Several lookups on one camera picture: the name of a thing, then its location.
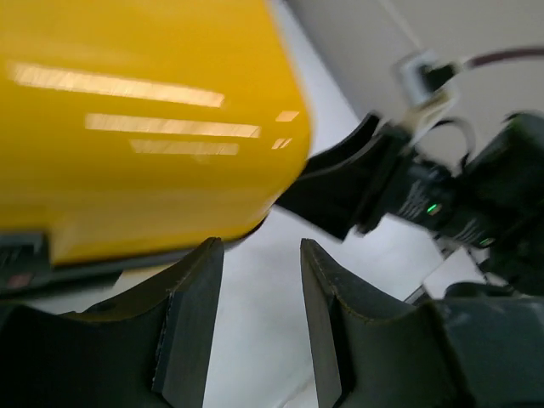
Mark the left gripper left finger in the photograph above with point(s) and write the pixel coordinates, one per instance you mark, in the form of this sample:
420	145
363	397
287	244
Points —
149	346

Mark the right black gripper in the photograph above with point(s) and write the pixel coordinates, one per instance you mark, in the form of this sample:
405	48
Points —
393	178

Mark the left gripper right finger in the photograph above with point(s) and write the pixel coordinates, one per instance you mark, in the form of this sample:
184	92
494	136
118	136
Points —
478	346

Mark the yellow hard-shell suitcase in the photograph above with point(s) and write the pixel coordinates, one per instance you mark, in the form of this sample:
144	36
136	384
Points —
131	131

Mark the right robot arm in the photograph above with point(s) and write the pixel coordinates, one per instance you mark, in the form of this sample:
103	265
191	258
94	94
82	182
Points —
494	203

